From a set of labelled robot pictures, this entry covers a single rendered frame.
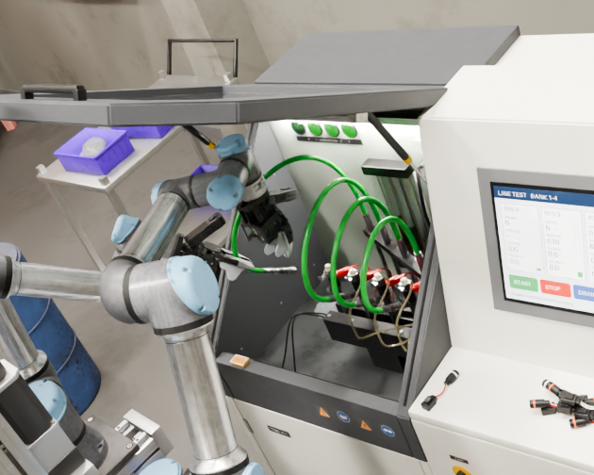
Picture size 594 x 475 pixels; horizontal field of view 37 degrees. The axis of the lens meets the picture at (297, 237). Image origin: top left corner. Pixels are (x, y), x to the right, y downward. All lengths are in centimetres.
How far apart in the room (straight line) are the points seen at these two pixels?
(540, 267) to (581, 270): 9
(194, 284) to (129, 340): 289
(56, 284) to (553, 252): 109
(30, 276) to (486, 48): 122
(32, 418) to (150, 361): 245
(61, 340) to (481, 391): 244
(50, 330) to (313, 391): 199
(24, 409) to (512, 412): 103
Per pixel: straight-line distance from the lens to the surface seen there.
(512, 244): 198
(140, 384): 423
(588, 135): 181
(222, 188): 196
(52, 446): 195
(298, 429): 253
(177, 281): 164
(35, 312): 402
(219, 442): 175
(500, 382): 211
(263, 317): 266
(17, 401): 187
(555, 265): 196
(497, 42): 232
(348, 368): 250
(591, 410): 198
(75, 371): 421
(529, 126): 186
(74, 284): 209
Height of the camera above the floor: 249
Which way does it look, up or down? 33 degrees down
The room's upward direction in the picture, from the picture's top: 24 degrees counter-clockwise
